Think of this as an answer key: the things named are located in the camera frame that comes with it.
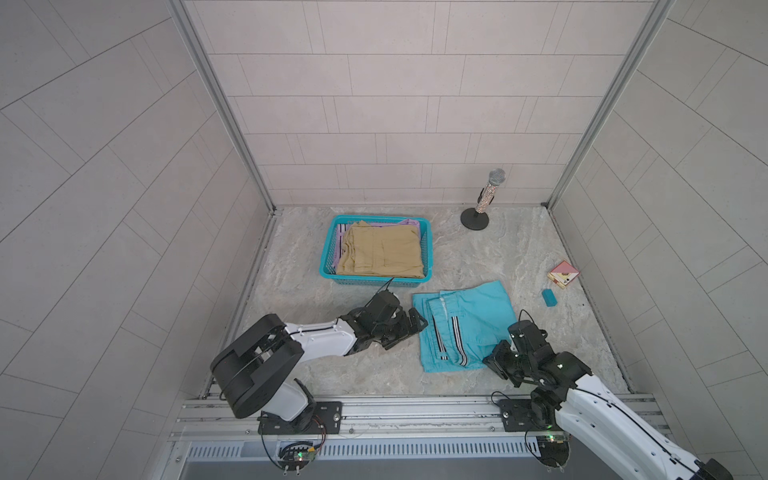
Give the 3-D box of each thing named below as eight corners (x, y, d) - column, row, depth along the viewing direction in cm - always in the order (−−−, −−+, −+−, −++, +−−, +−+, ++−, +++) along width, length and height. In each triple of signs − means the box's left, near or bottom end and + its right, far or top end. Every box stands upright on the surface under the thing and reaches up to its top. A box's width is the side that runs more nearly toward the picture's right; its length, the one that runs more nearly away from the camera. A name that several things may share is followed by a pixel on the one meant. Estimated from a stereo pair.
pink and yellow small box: (563, 289, 96) (566, 285, 94) (546, 275, 99) (549, 271, 98) (577, 276, 99) (580, 272, 97) (560, 263, 103) (563, 259, 101)
